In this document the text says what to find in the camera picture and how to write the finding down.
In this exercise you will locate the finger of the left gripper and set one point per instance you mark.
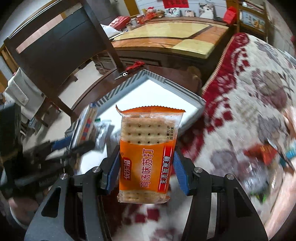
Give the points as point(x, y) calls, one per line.
point(75, 152)
point(46, 148)

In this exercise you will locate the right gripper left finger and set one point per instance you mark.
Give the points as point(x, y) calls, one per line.
point(97, 183)

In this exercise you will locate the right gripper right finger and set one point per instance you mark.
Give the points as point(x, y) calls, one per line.
point(195, 182)

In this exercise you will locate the orange cracker packet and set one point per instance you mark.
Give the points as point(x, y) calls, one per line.
point(148, 137)

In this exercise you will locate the red orange snack packet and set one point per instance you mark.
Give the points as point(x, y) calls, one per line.
point(264, 153)

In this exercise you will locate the person's left hand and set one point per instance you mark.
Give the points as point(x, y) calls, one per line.
point(23, 210)

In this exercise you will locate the red floral blanket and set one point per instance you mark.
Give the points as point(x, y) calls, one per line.
point(245, 97)

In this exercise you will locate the white striped storage box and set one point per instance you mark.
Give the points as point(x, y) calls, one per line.
point(143, 89)

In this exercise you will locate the pink quilted cloth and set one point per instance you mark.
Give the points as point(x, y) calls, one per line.
point(282, 219)

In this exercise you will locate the blue candy packet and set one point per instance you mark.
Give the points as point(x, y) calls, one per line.
point(291, 151)

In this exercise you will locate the dark wooden chair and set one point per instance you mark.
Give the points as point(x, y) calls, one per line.
point(50, 60)

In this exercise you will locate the red snack bag on table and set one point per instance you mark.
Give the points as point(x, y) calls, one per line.
point(120, 22)

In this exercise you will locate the wooden coffee table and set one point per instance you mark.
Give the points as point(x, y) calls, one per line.
point(175, 43)

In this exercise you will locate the red plush toy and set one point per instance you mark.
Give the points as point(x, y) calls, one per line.
point(149, 14)

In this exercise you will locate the framed couple photo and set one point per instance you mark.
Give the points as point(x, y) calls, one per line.
point(172, 12)

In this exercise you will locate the red paper banner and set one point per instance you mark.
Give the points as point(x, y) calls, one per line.
point(175, 4)

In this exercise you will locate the red gift bag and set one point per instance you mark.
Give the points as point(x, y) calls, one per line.
point(230, 16)

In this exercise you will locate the wooden side shelf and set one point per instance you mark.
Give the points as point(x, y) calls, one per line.
point(252, 19)

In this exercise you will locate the red tassel keychain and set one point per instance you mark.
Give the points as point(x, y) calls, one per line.
point(131, 69)

